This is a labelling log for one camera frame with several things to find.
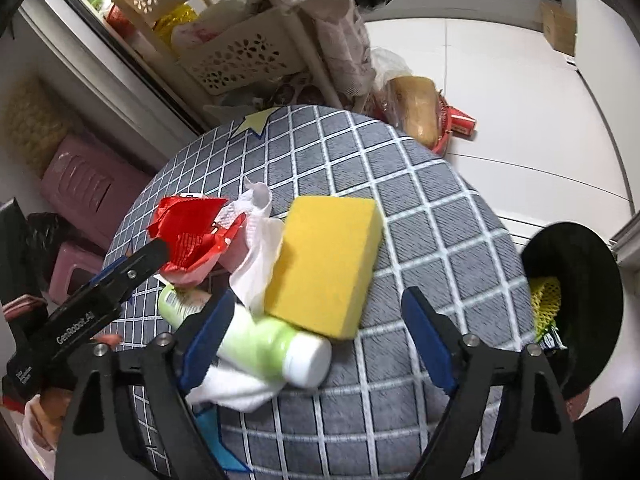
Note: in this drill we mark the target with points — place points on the black trash bin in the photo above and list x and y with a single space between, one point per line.
585 260

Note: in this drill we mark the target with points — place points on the large pink plastic stool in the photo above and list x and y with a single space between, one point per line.
90 185

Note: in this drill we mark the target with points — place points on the pale pink cloth bag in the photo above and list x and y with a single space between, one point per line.
340 35

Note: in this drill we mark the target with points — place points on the white refrigerator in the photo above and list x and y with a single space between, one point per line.
610 60

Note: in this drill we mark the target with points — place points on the grey checkered tablecloth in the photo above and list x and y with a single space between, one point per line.
425 200

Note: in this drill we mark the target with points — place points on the red box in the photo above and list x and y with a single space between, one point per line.
460 122

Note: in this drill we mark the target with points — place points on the person's left forearm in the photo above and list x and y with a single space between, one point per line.
55 420

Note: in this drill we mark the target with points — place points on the red wrapper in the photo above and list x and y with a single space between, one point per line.
190 230

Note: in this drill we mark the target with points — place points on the black plastic bag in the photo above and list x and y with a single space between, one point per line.
47 240

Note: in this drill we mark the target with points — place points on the white plastic bag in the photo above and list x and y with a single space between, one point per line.
210 22

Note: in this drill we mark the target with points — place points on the beige textured box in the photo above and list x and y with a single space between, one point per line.
35 120

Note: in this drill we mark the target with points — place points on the black snack wrapper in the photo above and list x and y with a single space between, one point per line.
550 337

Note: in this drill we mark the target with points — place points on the yellow mesh bag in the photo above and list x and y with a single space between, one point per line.
175 17

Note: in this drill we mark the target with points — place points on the yellow sponge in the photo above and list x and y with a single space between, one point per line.
325 260

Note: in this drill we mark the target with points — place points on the cream plastic storage rack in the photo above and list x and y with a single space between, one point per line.
240 55

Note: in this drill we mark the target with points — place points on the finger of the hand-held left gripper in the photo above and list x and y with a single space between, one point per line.
107 271
145 260

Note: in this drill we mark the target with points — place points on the bagged bread loaf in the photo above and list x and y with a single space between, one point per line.
415 110

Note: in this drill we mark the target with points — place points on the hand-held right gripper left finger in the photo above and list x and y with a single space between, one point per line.
207 345

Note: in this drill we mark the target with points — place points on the person's left hand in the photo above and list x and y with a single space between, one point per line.
107 340

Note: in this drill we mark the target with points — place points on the cardboard box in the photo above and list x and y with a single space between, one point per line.
557 27

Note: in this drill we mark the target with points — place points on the green white bottle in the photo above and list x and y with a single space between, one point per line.
270 345

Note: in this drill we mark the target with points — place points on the yellow foam net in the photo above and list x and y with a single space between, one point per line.
545 305

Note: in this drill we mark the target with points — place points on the white paper tissue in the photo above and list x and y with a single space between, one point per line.
235 390
257 250

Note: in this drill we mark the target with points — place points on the red basket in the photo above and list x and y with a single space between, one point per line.
120 20

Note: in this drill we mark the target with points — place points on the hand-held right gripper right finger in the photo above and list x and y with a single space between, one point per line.
430 345

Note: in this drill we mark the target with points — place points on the small pink plastic stool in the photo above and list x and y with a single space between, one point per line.
75 270

